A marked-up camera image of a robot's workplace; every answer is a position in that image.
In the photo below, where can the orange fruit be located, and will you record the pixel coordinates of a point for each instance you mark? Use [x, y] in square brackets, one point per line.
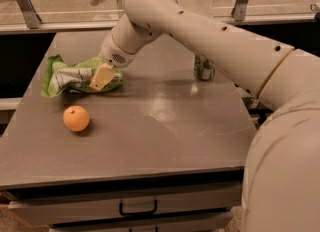
[76, 118]

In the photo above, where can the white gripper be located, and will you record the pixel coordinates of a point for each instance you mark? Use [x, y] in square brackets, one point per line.
[111, 54]

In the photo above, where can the grey lower drawer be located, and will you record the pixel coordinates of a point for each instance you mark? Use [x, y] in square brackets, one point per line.
[204, 222]

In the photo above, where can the green soda can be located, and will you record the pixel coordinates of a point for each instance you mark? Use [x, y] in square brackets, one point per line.
[203, 69]

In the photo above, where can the black drawer handle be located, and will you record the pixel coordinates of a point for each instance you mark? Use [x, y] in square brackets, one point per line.
[140, 208]

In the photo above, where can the grey upper drawer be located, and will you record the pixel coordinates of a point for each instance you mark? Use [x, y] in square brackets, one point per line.
[94, 207]

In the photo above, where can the green rice chip bag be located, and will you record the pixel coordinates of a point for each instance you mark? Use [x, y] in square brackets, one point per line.
[60, 76]

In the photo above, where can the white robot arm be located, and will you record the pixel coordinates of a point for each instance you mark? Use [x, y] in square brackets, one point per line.
[281, 185]

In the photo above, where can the grey drawer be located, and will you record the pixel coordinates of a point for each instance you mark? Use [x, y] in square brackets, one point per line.
[94, 207]
[204, 222]

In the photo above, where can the left metal railing bracket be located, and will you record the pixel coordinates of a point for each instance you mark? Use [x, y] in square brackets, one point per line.
[32, 20]

